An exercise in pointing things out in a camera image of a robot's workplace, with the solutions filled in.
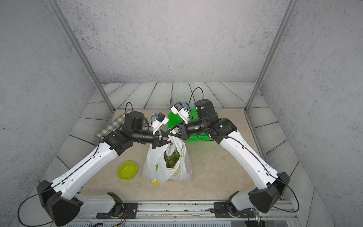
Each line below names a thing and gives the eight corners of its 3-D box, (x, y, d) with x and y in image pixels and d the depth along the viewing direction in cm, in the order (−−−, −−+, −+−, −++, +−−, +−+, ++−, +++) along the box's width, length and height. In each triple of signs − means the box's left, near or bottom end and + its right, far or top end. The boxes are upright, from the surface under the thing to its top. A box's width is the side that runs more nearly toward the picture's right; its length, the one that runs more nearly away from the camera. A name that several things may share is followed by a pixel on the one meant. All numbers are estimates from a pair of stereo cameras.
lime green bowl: (117, 180, 85) (114, 177, 81) (122, 164, 92) (120, 161, 88) (135, 180, 85) (133, 177, 81) (139, 164, 91) (137, 161, 88)
